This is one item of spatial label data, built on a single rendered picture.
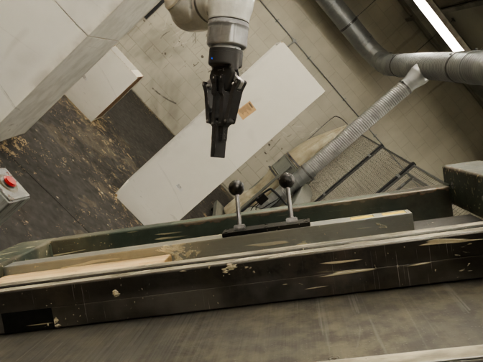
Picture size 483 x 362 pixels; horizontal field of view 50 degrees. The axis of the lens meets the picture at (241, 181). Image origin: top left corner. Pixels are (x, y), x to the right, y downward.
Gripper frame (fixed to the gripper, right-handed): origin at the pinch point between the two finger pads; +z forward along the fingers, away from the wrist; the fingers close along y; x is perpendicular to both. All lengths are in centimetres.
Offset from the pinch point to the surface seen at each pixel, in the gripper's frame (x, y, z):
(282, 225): -11.7, -10.2, 17.3
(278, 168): -415, 390, 15
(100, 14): -63, 199, -72
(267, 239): -9.4, -8.3, 20.8
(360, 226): -23.0, -23.1, 15.9
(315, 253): 12.0, -40.2, 16.4
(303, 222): -14.9, -13.7, 16.2
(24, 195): 20, 62, 19
